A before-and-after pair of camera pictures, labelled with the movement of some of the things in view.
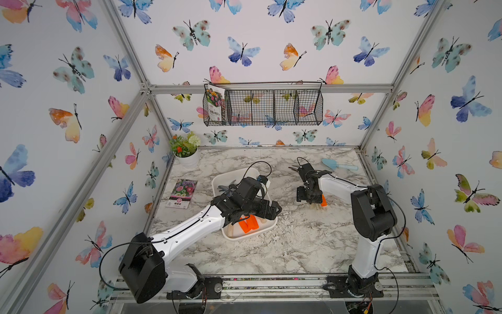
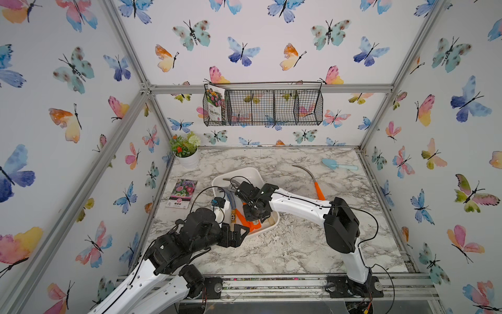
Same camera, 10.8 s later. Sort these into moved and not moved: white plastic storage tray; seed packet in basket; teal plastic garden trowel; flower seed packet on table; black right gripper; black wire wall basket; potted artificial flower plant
Moved: black right gripper
Not moved: potted artificial flower plant; teal plastic garden trowel; black wire wall basket; flower seed packet on table; seed packet in basket; white plastic storage tray
